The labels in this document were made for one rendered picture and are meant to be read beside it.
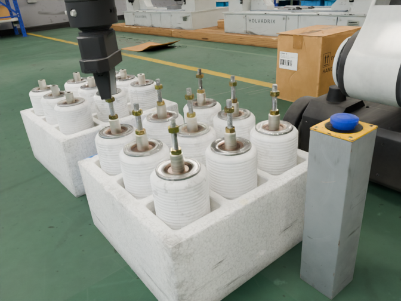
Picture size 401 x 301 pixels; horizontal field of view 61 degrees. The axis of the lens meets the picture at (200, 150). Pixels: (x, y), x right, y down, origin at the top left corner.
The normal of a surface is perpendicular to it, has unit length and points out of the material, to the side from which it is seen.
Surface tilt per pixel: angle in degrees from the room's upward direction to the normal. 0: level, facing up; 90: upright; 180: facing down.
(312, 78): 90
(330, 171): 90
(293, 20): 90
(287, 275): 0
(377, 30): 50
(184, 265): 90
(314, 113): 46
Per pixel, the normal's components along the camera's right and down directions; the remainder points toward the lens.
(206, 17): 0.62, 0.30
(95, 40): -0.05, 0.44
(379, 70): -0.78, 0.15
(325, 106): -0.61, -0.40
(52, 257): -0.07, -0.90
